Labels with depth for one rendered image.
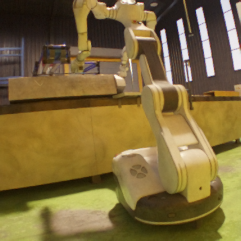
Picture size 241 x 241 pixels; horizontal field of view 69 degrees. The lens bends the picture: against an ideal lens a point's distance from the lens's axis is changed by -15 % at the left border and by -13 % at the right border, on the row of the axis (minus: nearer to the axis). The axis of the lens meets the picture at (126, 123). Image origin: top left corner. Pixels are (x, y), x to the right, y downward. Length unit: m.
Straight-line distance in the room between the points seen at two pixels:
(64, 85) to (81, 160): 0.67
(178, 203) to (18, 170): 1.28
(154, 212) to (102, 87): 1.29
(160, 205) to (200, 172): 0.23
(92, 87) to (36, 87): 0.51
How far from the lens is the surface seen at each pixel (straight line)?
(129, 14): 1.56
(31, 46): 13.06
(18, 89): 1.74
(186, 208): 0.93
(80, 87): 1.80
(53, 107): 1.72
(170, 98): 1.05
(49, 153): 1.72
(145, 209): 0.94
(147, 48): 1.27
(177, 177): 0.86
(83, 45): 1.32
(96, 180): 1.91
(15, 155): 1.72
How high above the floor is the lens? 0.58
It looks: 2 degrees down
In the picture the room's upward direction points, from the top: 5 degrees counter-clockwise
